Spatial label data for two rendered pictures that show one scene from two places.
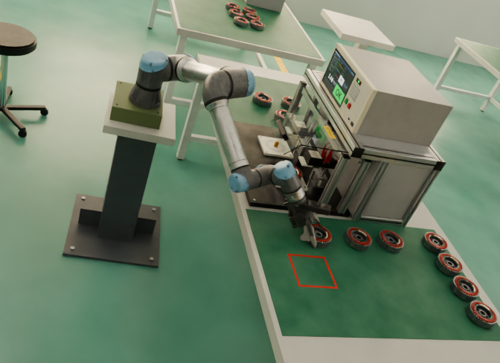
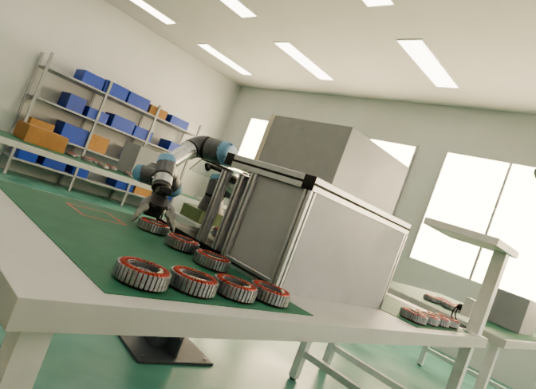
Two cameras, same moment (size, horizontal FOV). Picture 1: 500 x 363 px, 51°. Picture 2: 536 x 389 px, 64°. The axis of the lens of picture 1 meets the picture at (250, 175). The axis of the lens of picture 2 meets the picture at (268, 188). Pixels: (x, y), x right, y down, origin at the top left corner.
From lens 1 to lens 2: 2.61 m
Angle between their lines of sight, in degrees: 74
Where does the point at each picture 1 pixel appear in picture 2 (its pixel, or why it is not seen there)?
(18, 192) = not seen: hidden behind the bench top
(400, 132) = (297, 163)
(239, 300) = not seen: outside the picture
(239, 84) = (211, 142)
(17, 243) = not seen: hidden behind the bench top
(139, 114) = (192, 209)
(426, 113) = (322, 137)
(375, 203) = (244, 239)
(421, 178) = (293, 204)
